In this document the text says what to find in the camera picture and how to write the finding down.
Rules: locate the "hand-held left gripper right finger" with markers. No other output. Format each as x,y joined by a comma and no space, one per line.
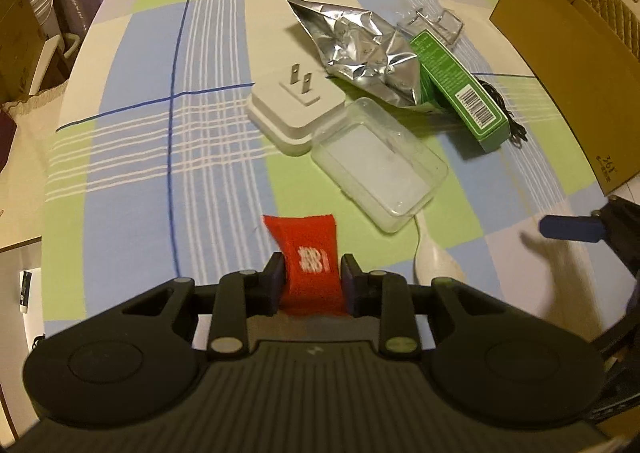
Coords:
351,285

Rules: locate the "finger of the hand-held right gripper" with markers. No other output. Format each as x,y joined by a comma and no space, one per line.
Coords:
570,228

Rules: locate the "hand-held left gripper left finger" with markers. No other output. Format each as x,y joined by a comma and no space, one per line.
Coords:
272,283

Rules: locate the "red fabric pouch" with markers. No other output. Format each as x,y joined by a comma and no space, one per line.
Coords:
305,243

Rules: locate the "white plastic spoon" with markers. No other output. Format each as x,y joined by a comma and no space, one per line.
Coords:
435,258

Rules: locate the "brown cardboard box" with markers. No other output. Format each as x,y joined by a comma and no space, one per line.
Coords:
575,83

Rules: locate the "white power adapter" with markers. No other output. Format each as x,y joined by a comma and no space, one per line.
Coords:
285,103

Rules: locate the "clear plastic case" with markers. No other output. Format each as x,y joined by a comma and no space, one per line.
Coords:
370,163

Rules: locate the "checkered tablecloth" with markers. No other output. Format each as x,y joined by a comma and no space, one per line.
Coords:
150,158

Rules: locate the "green carton box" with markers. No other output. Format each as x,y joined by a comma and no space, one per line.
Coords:
450,73

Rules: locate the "beige quilted chair back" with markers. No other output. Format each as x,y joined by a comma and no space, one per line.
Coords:
610,8

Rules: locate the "clear acrylic holder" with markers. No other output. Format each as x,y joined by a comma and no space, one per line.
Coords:
445,25

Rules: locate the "silver foil bag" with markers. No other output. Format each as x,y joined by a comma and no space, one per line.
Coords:
350,33

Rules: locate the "lace-edged cloth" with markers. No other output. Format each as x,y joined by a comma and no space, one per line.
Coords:
35,100

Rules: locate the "stack of white bowls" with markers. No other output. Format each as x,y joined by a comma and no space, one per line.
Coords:
42,3

